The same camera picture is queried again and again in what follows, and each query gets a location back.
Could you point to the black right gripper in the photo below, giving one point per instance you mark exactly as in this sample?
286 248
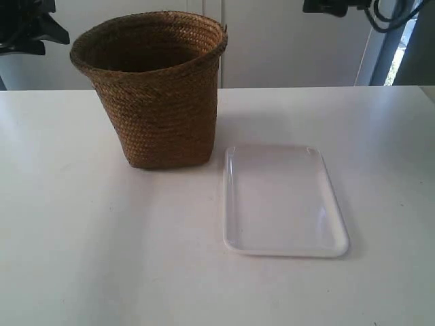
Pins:
336 8

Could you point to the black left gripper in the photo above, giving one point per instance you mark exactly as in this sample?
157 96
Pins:
26 25

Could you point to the brown woven wicker basket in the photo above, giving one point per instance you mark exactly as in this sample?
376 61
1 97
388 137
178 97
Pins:
156 75

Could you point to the white rectangular plastic tray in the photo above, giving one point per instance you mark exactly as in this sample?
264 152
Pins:
279 202

